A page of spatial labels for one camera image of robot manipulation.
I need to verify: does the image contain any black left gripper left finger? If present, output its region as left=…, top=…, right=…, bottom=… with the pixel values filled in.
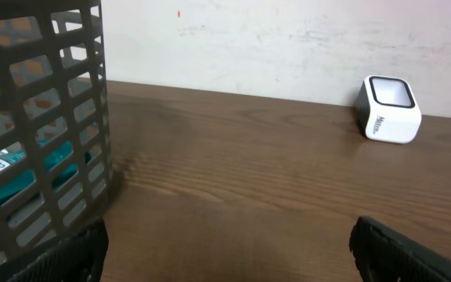
left=0, top=218, right=109, bottom=281

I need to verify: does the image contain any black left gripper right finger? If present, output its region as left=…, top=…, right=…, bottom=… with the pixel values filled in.
left=349, top=216, right=451, bottom=282

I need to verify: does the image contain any teal mouthwash bottle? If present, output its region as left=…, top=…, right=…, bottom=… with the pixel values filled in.
left=0, top=141, right=78, bottom=206

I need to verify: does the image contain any white barcode scanner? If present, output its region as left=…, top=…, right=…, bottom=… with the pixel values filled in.
left=355, top=75, right=422, bottom=144

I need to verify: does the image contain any grey plastic mesh basket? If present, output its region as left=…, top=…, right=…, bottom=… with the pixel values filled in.
left=0, top=0, right=113, bottom=265

